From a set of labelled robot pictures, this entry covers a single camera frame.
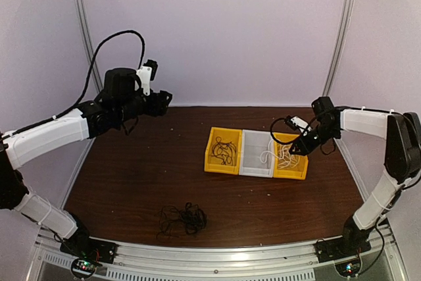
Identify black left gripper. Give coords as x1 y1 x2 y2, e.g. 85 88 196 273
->
116 89 172 124

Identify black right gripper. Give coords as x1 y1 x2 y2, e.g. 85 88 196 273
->
289 122 340 155

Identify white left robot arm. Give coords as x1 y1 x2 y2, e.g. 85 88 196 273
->
1 63 172 257

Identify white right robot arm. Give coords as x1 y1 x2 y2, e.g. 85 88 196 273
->
284 97 420 256

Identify yellow bin right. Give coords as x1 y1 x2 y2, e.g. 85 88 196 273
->
273 141 309 180

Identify yellow bin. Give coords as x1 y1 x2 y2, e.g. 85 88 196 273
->
273 141 309 180
204 127 242 175

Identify white plastic bin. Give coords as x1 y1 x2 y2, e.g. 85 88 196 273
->
239 130 274 178

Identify yellow bin left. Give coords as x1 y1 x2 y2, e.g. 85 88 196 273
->
204 127 242 175

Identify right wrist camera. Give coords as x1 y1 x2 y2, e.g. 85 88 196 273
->
284 116 311 132

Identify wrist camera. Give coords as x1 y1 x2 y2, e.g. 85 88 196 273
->
135 59 158 96
284 116 311 132

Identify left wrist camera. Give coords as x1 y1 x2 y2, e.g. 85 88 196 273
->
135 59 158 96

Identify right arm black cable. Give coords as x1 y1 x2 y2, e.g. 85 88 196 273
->
270 109 330 145

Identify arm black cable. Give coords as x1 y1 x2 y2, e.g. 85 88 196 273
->
270 109 330 145
0 30 146 140

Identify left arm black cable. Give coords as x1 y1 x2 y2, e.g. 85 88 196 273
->
0 30 146 140

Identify left aluminium corner post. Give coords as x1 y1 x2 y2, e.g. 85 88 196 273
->
74 0 103 100

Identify aluminium corner post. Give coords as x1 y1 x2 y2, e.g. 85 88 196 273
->
74 0 103 100
322 0 355 97

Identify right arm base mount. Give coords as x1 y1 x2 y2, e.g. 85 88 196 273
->
313 237 371 279

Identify aluminium front rail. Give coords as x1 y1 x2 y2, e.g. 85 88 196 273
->
24 224 409 280

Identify tangled black cables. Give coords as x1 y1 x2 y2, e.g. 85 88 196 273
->
156 202 208 239

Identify right aluminium corner post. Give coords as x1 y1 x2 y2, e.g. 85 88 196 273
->
322 0 355 97

